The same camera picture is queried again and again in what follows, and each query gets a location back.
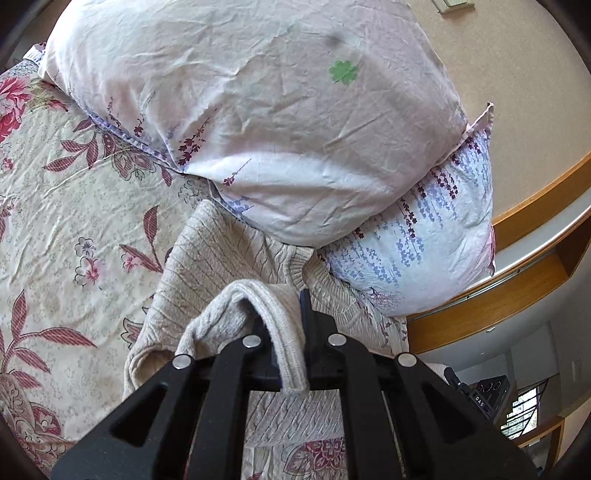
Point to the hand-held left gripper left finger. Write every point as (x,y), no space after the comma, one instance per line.
(249,364)

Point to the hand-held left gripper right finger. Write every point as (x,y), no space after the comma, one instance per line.
(318,350)

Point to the black metal railing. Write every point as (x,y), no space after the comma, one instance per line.
(526,406)

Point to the wooden headboard shelf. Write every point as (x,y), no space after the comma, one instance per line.
(485,314)

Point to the white pillow blue flower print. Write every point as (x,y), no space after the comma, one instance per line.
(415,240)

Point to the floral bed sheet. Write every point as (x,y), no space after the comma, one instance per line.
(69,230)

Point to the white pillow purple flower print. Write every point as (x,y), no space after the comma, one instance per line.
(258,115)

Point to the white wall switch plate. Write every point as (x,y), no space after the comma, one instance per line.
(455,4)

